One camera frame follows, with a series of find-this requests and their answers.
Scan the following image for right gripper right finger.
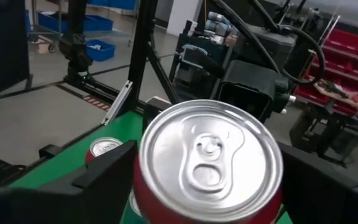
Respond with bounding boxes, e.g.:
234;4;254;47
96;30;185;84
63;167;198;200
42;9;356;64
278;141;358;224

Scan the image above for black jointed pole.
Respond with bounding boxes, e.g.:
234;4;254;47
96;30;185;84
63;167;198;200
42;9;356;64
58;0;93;82

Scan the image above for red Fanta can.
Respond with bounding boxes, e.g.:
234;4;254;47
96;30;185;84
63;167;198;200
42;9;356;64
133;98;285;224
85;136;124;166

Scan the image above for blue storage bin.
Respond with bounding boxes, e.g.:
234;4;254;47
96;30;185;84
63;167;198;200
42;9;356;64
85;39;116;62
37;11;70;34
87;0;138;10
82;14;114;32

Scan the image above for black frame clamp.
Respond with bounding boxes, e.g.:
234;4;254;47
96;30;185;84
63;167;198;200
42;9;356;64
38;144;63;159

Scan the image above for grey rolls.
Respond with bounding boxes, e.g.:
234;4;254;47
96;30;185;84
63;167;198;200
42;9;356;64
205;11;241;38

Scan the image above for wheeled metal cart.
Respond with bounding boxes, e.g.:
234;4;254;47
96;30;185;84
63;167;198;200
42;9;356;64
26;0;67;54

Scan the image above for black equipment cart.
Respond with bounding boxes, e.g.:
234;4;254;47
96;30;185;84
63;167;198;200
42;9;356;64
169;20;229;103

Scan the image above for green table mat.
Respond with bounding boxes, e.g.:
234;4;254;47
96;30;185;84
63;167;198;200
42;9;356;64
9;111;293;224

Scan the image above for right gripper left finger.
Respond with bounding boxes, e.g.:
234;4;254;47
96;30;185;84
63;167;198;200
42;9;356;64
0;139;139;224

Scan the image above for red bin rack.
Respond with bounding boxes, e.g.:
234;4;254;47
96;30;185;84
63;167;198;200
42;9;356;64
293;27;358;118

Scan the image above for silver aluminium post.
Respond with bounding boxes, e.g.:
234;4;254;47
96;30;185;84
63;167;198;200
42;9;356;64
101;80;134;126

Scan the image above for black partition panel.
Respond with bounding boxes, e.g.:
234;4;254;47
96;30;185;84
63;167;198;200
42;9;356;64
0;0;30;97

